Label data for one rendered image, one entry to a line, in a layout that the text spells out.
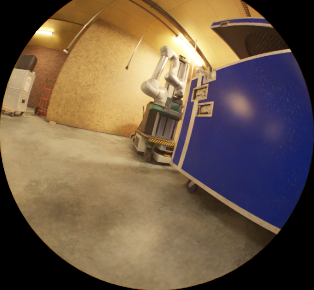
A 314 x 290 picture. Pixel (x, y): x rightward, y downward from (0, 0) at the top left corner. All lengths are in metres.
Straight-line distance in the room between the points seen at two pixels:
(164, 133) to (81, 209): 1.42
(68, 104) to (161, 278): 2.85
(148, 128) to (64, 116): 2.03
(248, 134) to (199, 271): 0.58
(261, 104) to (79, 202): 0.95
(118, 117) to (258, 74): 2.85
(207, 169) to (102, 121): 2.57
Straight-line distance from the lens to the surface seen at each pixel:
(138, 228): 0.51
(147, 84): 1.21
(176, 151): 0.86
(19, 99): 2.80
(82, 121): 2.73
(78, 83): 2.81
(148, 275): 0.43
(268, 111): 0.53
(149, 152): 1.23
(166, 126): 1.59
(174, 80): 1.08
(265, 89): 0.58
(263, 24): 0.97
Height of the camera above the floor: 0.42
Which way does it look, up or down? 1 degrees down
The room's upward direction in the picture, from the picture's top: 15 degrees clockwise
